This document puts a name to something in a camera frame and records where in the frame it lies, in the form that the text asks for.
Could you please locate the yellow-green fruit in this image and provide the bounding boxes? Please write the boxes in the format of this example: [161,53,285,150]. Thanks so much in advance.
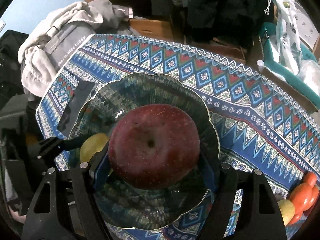
[80,133,109,163]

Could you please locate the red apple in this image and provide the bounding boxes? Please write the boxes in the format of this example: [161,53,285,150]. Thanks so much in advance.
[107,103,200,190]

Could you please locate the teal cardboard box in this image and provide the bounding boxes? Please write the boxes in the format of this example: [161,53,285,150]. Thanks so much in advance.
[259,22,319,110]

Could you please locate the orange persimmon fruit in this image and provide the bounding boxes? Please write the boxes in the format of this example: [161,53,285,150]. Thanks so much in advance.
[288,172,319,225]

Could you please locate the dark hanging clothes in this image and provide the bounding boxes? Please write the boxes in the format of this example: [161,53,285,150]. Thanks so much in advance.
[151,0,268,50]

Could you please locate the white printed plastic bag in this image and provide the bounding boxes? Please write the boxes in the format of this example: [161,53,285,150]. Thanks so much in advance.
[269,0,319,82]

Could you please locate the blue patterned tablecloth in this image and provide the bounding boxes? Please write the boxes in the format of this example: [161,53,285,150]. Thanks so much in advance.
[35,34,319,198]

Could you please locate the brown wooden box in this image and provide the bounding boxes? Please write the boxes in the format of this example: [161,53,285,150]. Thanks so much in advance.
[129,18,174,41]

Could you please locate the yellow pear fruit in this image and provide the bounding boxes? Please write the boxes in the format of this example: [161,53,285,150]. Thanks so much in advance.
[278,199,296,226]

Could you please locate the glass scalloped bowl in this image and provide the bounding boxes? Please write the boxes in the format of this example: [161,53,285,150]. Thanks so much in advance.
[69,73,220,230]

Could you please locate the grey white clothes pile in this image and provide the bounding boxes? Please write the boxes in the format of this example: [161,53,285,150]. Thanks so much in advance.
[17,0,138,101]

